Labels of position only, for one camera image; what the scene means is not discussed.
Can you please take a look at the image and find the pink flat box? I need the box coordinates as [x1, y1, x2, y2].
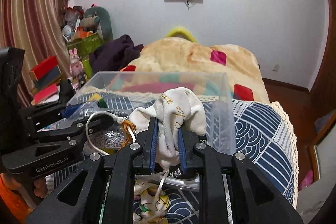
[30, 83, 60, 106]

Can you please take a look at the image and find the green cardboard box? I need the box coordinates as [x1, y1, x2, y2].
[67, 32, 104, 57]

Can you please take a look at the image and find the striped curtain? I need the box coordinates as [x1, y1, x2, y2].
[0, 0, 74, 107]

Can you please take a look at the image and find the person's left hand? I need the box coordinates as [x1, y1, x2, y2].
[5, 173, 49, 197]

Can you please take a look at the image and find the stack of red books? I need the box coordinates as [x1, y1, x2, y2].
[29, 55, 62, 89]

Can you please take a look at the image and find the wooden door frame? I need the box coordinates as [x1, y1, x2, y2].
[291, 0, 336, 151]

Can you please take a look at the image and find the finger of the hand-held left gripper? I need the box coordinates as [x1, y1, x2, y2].
[2, 117, 114, 179]
[20, 79, 82, 134]

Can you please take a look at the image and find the white sock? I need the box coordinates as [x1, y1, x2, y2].
[129, 88, 207, 170]

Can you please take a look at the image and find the clear plastic storage box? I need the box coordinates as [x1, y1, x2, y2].
[37, 71, 237, 191]

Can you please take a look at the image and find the pile of toys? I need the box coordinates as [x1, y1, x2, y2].
[61, 5, 90, 42]

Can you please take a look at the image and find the pink cloth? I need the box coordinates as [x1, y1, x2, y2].
[299, 170, 314, 191]

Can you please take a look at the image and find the floral white cloth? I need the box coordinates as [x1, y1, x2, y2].
[133, 179, 172, 224]

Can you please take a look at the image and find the blue patterned bedsheet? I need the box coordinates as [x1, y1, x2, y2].
[45, 93, 300, 224]

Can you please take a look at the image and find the dark purple garment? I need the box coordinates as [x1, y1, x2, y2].
[89, 34, 144, 73]

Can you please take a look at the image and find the green plush toy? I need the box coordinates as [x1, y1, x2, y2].
[83, 6, 114, 41]

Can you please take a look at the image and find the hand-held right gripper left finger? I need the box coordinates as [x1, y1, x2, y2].
[26, 117, 159, 224]

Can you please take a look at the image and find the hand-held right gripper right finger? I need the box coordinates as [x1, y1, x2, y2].
[177, 128, 311, 224]

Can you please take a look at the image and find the silver glitter pouch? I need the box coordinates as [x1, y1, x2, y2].
[79, 103, 127, 149]

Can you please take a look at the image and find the beige fleece blanket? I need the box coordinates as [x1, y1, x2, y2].
[119, 38, 271, 104]

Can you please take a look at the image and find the pink bunny figure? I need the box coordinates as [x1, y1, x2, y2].
[69, 48, 85, 78]

